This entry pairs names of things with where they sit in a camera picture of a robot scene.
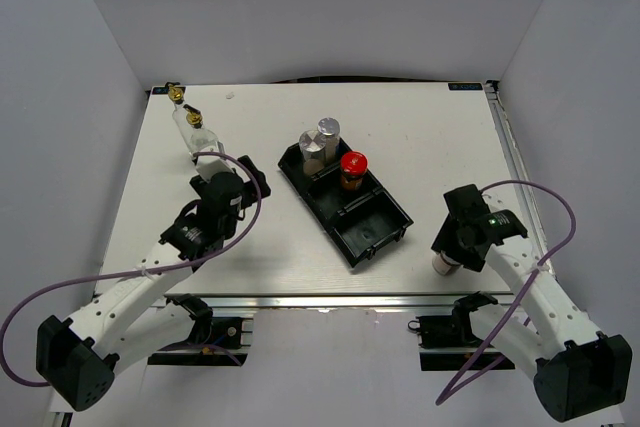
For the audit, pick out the clear glass gold-spout bottle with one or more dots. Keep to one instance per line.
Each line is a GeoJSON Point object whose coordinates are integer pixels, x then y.
{"type": "Point", "coordinates": [176, 95]}

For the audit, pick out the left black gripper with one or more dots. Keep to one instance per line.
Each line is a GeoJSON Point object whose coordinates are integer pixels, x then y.
{"type": "Point", "coordinates": [250, 190]}

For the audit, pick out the red-lid sauce jar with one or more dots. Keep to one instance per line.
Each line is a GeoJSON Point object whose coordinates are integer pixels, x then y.
{"type": "Point", "coordinates": [353, 167]}

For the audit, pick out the silver-lid white seasoning bottle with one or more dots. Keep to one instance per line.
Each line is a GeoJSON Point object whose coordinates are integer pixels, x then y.
{"type": "Point", "coordinates": [312, 145]}

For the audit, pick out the white-label lid spice jar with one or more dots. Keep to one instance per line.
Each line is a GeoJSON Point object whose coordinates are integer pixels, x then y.
{"type": "Point", "coordinates": [443, 265]}

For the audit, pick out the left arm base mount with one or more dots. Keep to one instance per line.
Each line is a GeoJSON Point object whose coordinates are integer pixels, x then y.
{"type": "Point", "coordinates": [215, 341]}

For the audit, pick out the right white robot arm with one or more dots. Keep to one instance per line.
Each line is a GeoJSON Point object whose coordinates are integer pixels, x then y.
{"type": "Point", "coordinates": [576, 369]}

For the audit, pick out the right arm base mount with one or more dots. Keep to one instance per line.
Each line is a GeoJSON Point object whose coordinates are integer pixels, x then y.
{"type": "Point", "coordinates": [442, 345]}

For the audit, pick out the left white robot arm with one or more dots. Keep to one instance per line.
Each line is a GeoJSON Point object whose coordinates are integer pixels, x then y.
{"type": "Point", "coordinates": [81, 355]}

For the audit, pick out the black three-compartment tray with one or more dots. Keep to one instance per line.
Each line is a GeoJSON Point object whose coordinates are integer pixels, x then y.
{"type": "Point", "coordinates": [360, 223]}

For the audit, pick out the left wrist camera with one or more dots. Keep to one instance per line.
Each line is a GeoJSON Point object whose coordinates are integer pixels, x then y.
{"type": "Point", "coordinates": [207, 165]}

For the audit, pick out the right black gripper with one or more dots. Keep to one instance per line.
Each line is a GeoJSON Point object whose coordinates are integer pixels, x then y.
{"type": "Point", "coordinates": [444, 242]}

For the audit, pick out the glass bottle with dark sauce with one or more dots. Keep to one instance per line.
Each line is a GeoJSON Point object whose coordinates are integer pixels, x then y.
{"type": "Point", "coordinates": [198, 137]}

